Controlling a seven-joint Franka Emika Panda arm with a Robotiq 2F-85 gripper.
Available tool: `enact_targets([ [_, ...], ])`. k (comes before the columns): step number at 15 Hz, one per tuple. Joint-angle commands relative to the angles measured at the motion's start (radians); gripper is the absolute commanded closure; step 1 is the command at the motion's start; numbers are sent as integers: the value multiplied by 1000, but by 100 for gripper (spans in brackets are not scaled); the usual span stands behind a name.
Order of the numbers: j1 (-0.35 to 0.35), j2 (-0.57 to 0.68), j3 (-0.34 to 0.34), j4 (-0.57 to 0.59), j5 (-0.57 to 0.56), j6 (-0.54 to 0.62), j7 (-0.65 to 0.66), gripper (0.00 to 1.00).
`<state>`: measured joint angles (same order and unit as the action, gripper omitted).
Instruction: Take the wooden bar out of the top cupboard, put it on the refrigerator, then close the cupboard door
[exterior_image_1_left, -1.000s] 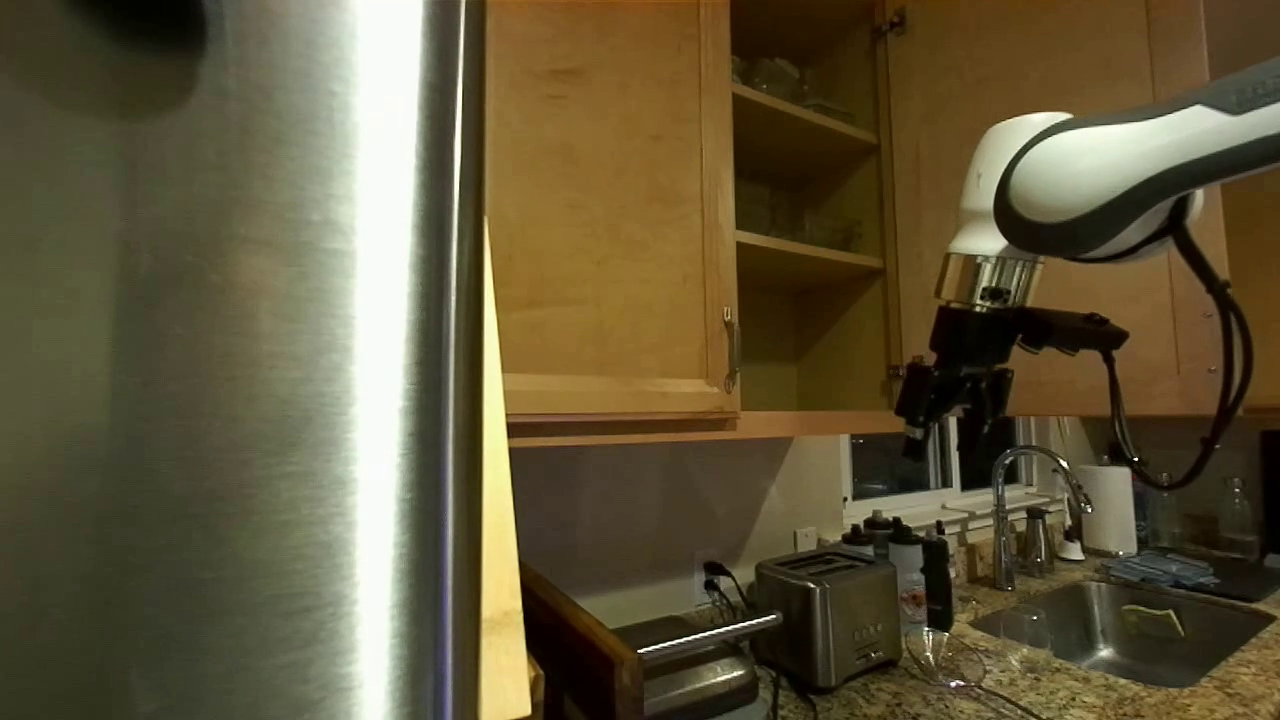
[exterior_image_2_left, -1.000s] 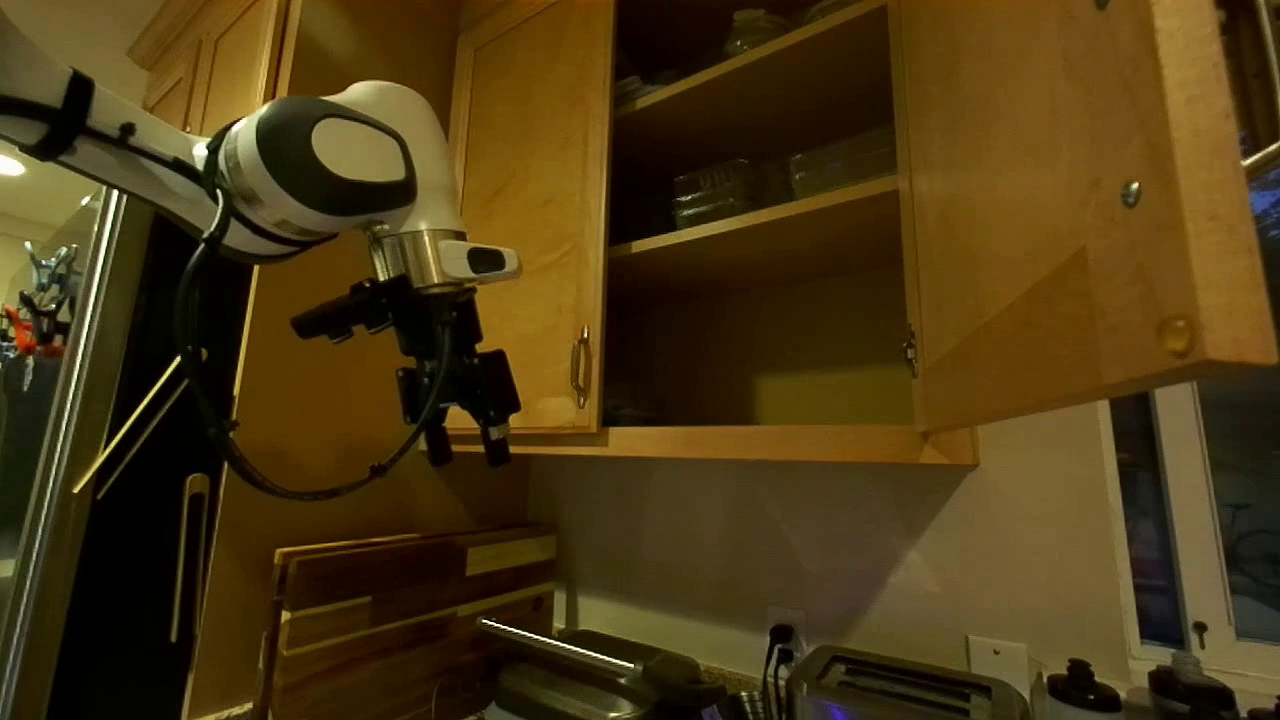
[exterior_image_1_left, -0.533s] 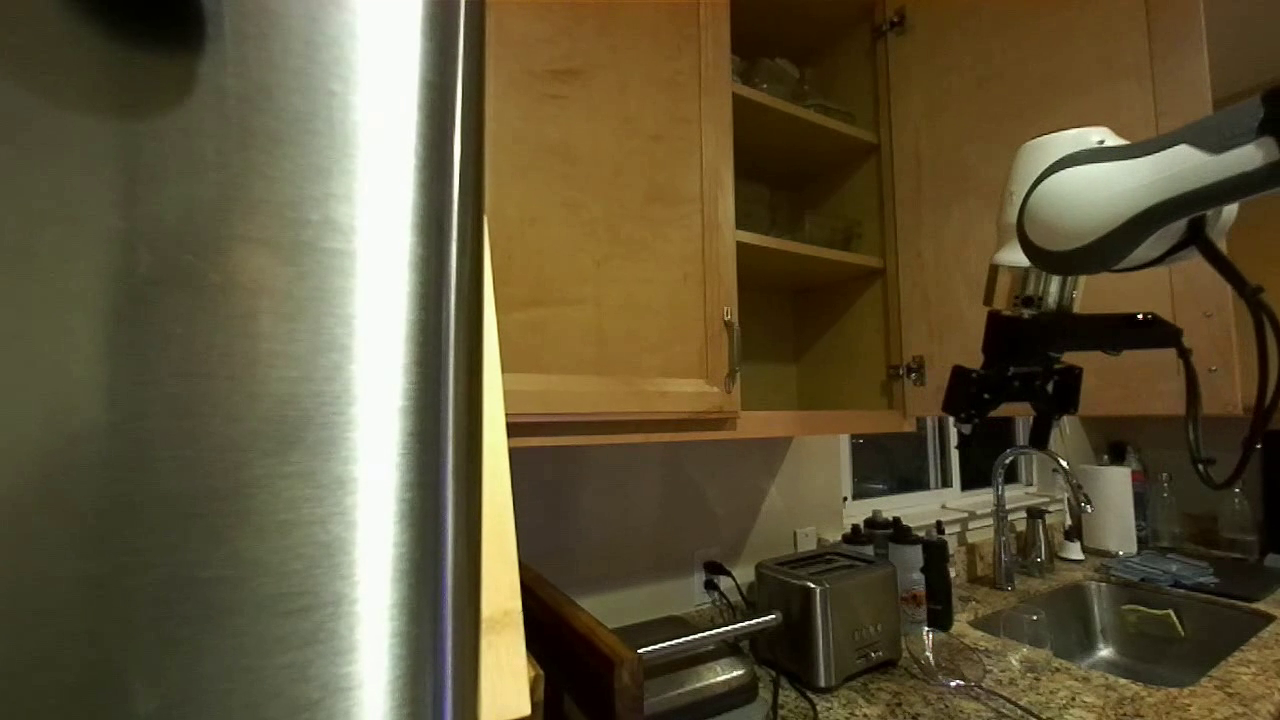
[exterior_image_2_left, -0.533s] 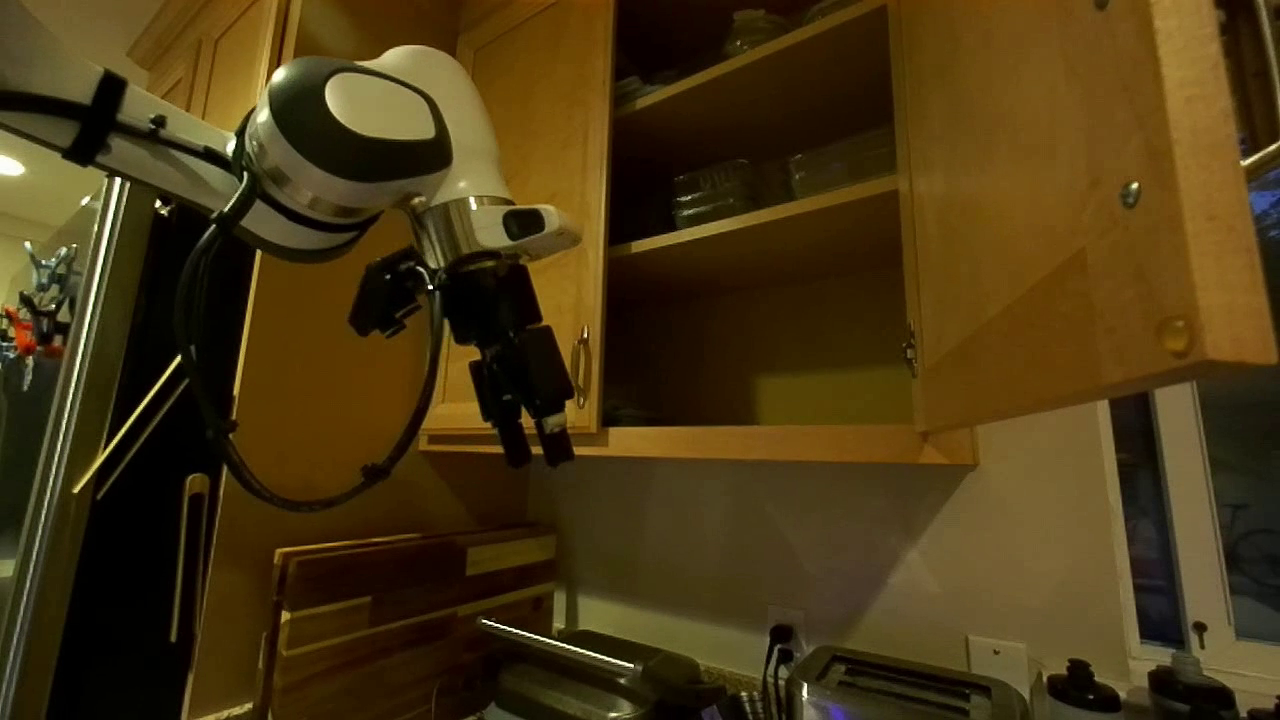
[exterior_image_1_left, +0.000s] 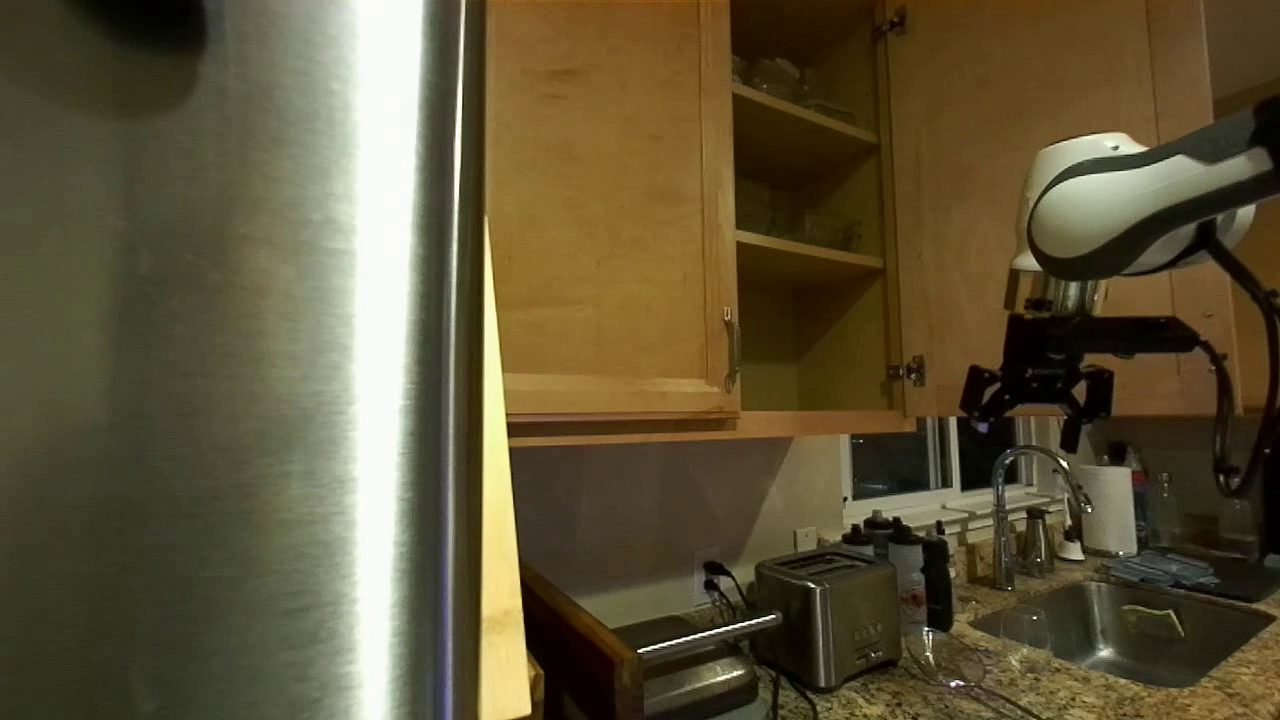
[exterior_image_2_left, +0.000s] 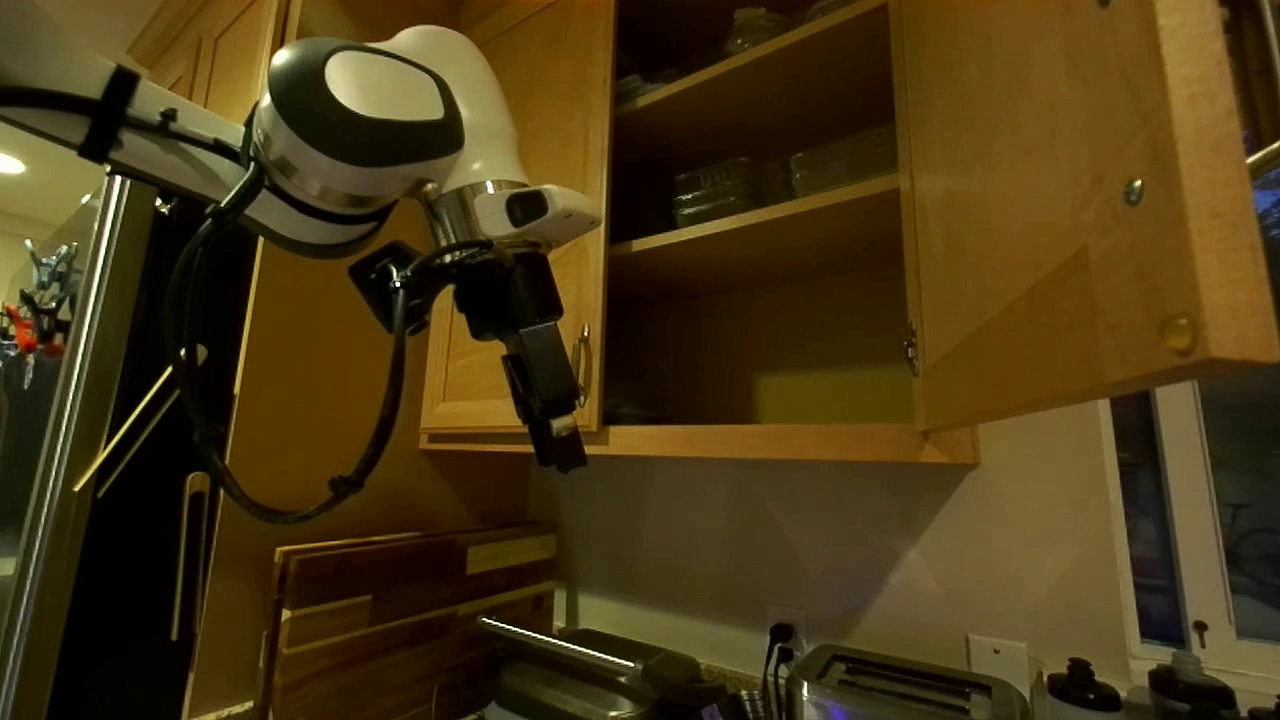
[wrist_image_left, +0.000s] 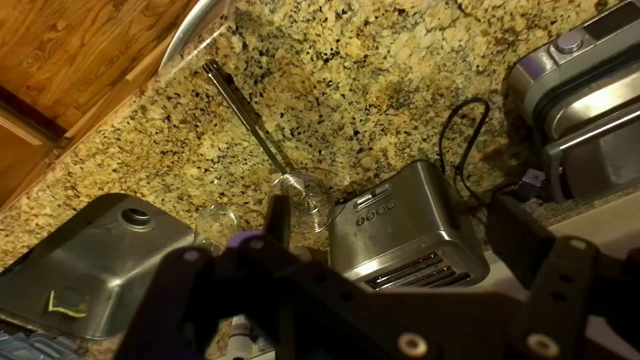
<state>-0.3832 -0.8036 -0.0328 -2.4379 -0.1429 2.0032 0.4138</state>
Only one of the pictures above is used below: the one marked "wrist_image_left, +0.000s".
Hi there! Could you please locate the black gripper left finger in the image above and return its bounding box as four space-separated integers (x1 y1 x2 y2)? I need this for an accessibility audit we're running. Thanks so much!
116 195 401 360

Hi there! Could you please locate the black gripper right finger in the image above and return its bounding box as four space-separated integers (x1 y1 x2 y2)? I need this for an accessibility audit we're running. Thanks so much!
483 195 640 360

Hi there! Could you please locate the clear wine glass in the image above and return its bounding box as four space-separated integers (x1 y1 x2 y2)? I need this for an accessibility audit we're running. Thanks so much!
266 168 335 232

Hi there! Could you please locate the metal kitchen utensil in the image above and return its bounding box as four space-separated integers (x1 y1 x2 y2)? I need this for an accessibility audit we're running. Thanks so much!
200 59 298 179

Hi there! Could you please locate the stainless steel toaster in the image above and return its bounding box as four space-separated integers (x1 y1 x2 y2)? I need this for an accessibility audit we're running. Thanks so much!
327 158 493 295

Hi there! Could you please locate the stainless steel sink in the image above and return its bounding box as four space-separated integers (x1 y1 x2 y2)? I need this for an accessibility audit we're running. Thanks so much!
0 192 200 345

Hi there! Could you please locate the blue grey dish mat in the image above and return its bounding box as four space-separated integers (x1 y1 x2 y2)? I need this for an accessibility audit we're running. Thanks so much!
0 328 75 360

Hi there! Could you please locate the curved silver appliance handle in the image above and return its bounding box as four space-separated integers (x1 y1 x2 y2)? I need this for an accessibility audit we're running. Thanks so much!
155 0 233 78

